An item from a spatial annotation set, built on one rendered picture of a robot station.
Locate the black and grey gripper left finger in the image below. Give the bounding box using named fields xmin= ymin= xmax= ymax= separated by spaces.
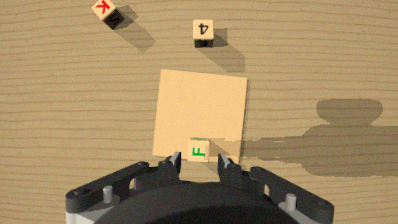
xmin=65 ymin=151 xmax=182 ymax=224

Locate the wooden letter block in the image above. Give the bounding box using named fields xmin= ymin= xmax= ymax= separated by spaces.
xmin=92 ymin=0 xmax=125 ymax=30
xmin=188 ymin=137 xmax=210 ymax=162
xmin=193 ymin=20 xmax=214 ymax=48

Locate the tan square mat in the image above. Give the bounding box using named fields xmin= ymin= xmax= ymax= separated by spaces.
xmin=153 ymin=69 xmax=247 ymax=164

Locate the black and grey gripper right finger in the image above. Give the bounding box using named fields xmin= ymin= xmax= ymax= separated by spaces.
xmin=218 ymin=153 xmax=335 ymax=224

